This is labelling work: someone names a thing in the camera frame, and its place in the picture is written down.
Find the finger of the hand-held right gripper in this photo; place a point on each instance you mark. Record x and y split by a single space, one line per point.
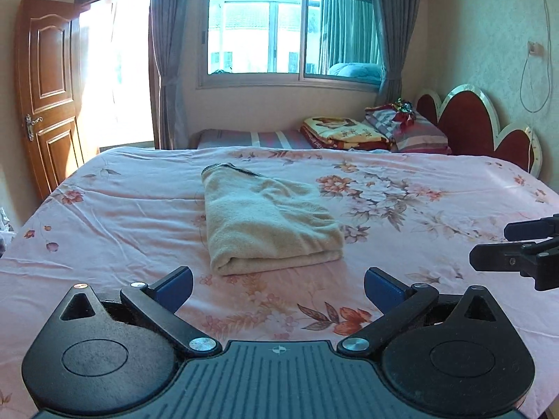
533 229
502 257

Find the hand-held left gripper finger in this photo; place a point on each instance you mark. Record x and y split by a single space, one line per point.
382 290

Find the beige towel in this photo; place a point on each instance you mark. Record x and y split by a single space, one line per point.
266 222

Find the red scalloped headboard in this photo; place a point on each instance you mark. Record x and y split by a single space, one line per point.
476 126

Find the light blue cloth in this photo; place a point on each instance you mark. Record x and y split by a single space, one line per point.
371 150

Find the striped pillow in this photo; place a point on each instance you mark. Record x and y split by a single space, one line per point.
419 137

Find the folded yellow printed blanket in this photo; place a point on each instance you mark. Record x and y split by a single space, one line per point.
340 133

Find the red ribbon decoration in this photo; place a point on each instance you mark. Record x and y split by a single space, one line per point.
401 113

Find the striped mattress sheet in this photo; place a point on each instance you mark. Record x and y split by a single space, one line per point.
244 138

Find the blue quilt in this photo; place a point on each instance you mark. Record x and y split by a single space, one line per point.
353 72

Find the grey curtain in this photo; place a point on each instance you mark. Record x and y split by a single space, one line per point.
170 52
395 30

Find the pink floral bedsheet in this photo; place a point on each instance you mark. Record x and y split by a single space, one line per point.
131 209

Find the green curtain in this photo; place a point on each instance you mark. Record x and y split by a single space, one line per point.
349 17

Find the sliding glass window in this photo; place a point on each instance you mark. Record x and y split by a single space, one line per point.
253 30

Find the wooden door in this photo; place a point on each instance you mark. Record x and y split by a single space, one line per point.
48 96

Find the wall socket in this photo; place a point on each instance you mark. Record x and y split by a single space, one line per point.
535 48

